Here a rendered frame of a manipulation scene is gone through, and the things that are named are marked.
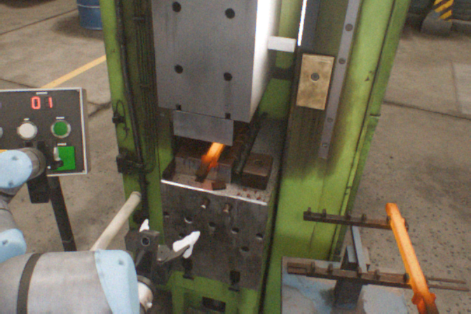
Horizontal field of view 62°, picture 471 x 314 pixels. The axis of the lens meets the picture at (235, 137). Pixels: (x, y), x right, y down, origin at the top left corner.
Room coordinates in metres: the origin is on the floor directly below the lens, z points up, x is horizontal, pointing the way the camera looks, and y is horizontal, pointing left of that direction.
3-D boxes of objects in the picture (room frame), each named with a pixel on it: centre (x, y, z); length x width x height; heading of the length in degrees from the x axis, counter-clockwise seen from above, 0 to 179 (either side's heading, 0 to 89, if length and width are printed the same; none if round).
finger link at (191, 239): (0.70, 0.11, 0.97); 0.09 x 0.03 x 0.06; 131
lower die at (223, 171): (1.27, 0.06, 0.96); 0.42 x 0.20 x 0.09; 167
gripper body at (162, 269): (0.62, 0.19, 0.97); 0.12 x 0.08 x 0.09; 167
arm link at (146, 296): (0.55, 0.20, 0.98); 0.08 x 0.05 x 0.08; 77
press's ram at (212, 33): (1.26, 0.02, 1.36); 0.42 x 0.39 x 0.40; 167
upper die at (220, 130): (1.27, 0.06, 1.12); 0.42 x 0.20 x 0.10; 167
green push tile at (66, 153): (1.01, 0.55, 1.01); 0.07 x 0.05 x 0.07; 102
